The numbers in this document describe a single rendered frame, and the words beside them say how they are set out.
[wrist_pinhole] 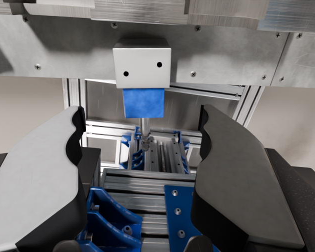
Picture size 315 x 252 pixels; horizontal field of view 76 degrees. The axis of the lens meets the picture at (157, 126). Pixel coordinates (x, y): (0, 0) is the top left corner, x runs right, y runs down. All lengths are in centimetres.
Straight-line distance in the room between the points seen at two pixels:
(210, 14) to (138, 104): 11
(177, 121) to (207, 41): 74
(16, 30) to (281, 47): 29
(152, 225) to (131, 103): 26
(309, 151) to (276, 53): 149
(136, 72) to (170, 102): 73
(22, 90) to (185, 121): 86
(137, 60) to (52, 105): 109
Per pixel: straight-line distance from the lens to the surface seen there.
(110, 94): 91
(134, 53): 18
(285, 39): 28
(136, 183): 46
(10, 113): 139
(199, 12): 18
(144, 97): 21
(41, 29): 26
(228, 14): 18
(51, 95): 123
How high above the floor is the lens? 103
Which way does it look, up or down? 58 degrees down
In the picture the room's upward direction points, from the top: 174 degrees clockwise
